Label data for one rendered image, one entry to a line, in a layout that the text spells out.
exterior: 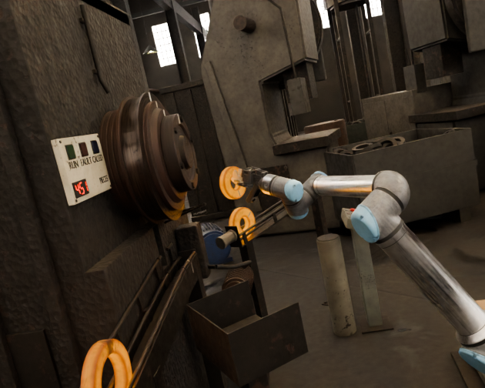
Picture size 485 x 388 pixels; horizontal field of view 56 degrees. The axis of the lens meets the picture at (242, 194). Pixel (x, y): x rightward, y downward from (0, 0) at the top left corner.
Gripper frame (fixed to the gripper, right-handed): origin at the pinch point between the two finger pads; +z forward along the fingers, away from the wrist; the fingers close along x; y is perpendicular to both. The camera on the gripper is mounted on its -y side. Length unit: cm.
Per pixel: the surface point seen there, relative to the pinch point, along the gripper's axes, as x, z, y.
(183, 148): 48, -20, 27
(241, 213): 1.2, -6.7, -15.5
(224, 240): 16.7, -10.0, -22.9
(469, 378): -15, -111, -62
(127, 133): 67, -15, 34
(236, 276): 21.4, -21.4, -35.0
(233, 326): 69, -61, -16
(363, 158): -166, 11, -26
